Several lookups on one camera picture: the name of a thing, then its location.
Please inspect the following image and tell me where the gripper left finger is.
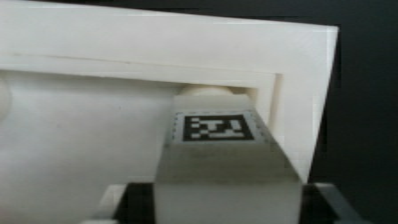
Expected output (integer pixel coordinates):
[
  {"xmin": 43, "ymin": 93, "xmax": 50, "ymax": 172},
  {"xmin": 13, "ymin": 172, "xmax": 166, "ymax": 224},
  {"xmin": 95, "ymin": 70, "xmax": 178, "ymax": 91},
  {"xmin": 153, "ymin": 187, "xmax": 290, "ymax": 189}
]
[{"xmin": 82, "ymin": 183, "xmax": 157, "ymax": 224}]

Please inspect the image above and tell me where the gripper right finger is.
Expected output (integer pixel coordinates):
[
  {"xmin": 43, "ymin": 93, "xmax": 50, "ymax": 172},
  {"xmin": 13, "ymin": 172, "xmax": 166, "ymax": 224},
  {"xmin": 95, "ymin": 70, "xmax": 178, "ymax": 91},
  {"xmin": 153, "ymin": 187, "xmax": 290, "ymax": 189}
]
[{"xmin": 299, "ymin": 183, "xmax": 374, "ymax": 224}]

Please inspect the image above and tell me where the white table leg with tag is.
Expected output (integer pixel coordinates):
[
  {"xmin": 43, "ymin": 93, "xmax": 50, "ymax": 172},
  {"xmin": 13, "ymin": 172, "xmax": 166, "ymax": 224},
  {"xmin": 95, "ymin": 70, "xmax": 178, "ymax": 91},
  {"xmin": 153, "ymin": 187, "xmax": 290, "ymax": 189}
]
[{"xmin": 155, "ymin": 85, "xmax": 303, "ymax": 224}]

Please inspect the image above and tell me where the white square table top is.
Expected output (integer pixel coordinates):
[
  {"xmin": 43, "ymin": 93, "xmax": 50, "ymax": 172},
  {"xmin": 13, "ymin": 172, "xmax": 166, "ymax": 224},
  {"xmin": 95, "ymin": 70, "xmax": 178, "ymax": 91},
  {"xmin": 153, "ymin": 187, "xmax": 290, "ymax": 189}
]
[{"xmin": 0, "ymin": 0, "xmax": 338, "ymax": 224}]

